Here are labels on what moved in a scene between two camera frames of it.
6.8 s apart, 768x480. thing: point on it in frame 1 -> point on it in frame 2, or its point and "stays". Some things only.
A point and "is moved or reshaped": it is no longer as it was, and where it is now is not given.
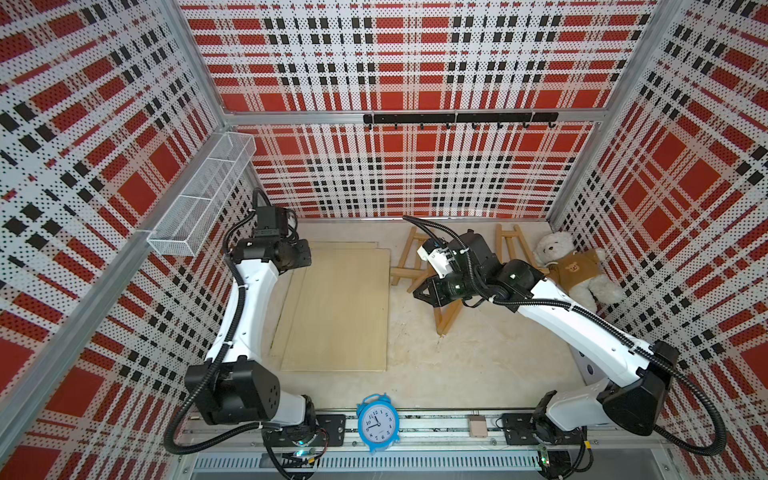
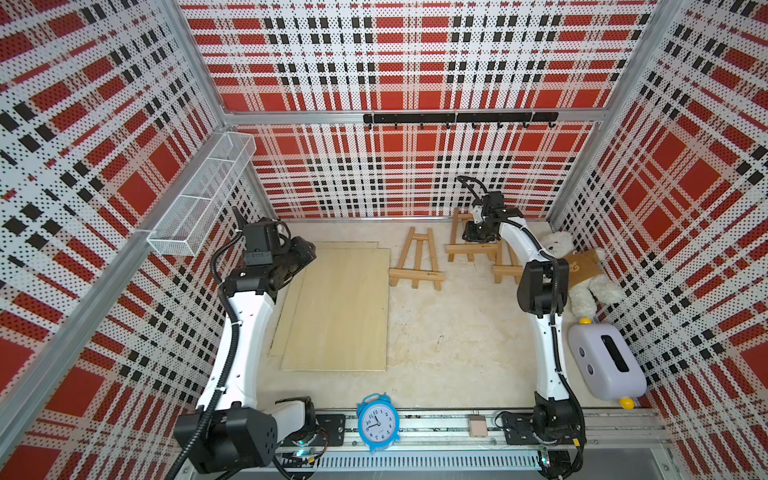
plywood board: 293,292 stays
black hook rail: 473,118 stays
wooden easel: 445,315 is moved or reshaped
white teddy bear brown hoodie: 581,273 stays
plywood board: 341,321 stays
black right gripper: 432,297 -> 468,235
